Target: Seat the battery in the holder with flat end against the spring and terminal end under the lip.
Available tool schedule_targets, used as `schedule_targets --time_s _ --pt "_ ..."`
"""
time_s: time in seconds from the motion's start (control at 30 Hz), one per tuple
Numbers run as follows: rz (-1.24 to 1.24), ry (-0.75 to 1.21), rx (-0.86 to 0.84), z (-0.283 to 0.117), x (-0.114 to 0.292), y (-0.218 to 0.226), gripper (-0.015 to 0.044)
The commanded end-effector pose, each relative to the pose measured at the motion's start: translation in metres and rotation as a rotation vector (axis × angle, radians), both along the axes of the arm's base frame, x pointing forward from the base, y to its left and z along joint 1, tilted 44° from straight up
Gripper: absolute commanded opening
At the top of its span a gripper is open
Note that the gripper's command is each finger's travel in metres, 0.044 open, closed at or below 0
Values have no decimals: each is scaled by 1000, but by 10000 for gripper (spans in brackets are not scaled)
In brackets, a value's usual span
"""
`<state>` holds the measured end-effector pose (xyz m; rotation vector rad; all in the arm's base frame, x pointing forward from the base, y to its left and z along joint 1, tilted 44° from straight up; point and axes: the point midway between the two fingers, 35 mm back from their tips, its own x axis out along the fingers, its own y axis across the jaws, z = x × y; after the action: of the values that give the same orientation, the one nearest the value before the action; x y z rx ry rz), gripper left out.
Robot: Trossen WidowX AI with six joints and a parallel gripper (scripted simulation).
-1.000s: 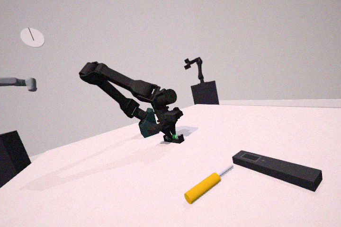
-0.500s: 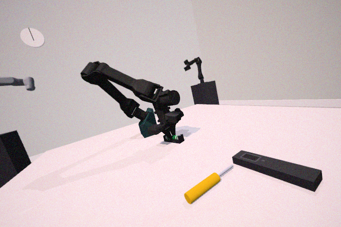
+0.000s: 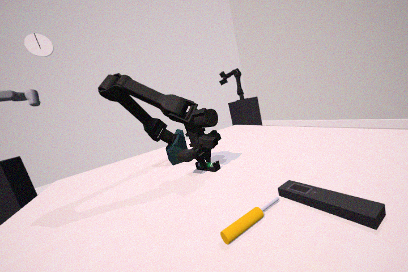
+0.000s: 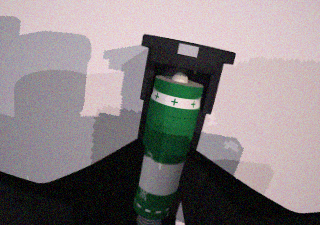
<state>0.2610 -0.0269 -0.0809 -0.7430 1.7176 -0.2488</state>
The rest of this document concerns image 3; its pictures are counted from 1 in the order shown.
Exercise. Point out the yellow screwdriver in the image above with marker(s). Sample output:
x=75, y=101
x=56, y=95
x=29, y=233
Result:
x=238, y=227

